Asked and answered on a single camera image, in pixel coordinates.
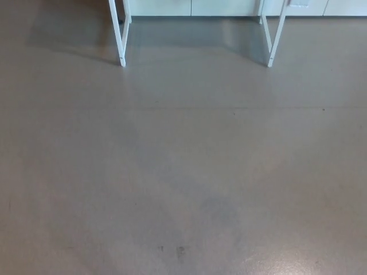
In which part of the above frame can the white table leg frame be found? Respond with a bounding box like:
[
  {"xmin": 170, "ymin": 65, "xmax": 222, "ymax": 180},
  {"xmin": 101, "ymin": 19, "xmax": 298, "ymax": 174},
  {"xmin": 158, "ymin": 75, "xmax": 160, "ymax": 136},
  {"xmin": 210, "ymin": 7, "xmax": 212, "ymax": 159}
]
[
  {"xmin": 108, "ymin": 0, "xmax": 133, "ymax": 68},
  {"xmin": 259, "ymin": 0, "xmax": 291, "ymax": 68}
]

